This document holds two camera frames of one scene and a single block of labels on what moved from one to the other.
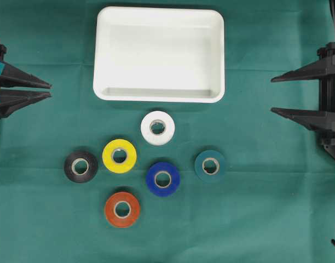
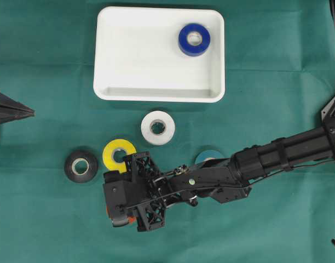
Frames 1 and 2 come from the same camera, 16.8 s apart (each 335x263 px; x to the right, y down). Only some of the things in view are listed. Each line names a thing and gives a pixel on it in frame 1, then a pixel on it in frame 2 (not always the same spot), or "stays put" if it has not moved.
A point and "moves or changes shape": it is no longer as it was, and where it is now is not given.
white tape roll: [154, 117] stays put
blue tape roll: [163, 179] moves or changes shape
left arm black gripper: [4, 102] to [1, 102]
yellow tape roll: [114, 166] stays put
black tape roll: [80, 166] stays put
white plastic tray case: [159, 55] stays put
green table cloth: [77, 179] stays put
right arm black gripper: [328, 69] to [153, 190]
